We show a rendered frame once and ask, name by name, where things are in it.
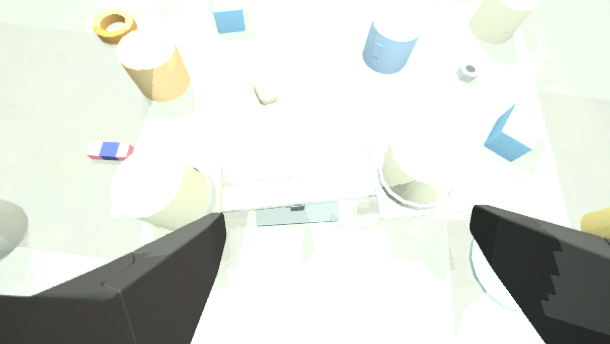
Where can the grey hex nut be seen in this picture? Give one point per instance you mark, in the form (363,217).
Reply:
(467,72)

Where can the light blue block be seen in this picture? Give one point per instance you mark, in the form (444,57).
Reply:
(515,132)
(228,15)

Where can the pink eraser with blue sleeve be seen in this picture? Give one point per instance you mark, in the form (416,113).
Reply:
(109,150)

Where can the light blue cylinder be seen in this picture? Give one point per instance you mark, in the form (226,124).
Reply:
(392,36)

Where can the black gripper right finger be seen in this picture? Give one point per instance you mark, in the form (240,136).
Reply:
(558,276)

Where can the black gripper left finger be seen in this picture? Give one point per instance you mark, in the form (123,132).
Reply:
(154,295)

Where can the grey-beige pebble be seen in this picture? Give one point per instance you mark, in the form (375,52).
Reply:
(265,91)

